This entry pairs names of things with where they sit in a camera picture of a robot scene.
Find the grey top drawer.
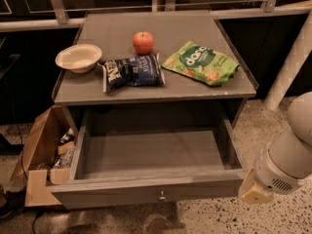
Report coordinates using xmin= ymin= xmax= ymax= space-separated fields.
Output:
xmin=52 ymin=119 xmax=247 ymax=209

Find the red apple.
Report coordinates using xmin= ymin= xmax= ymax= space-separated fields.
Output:
xmin=133 ymin=31 xmax=154 ymax=55

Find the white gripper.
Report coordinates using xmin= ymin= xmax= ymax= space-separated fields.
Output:
xmin=238 ymin=144 xmax=307 ymax=205

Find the metal railing frame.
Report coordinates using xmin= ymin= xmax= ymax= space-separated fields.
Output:
xmin=0 ymin=0 xmax=311 ymax=33

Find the dark blue chip bag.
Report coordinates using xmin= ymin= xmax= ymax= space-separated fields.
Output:
xmin=101 ymin=55 xmax=165 ymax=93

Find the green snack bag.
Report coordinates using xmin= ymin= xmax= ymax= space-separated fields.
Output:
xmin=162 ymin=41 xmax=239 ymax=87

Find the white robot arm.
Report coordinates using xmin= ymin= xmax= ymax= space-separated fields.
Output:
xmin=238 ymin=12 xmax=312 ymax=204

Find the grey drawer cabinet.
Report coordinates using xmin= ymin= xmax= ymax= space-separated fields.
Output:
xmin=53 ymin=11 xmax=257 ymax=129

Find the black cable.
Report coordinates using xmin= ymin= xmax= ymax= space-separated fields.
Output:
xmin=0 ymin=65 xmax=28 ymax=180

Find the brown cardboard box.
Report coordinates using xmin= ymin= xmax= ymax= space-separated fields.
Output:
xmin=11 ymin=106 xmax=75 ymax=207

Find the white paper bowl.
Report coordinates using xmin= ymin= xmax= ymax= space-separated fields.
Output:
xmin=55 ymin=44 xmax=102 ymax=73

